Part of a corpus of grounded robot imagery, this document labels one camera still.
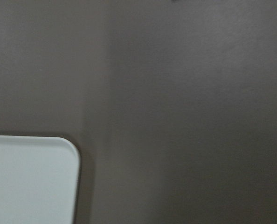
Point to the cream rabbit tray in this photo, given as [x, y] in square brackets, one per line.
[39, 179]

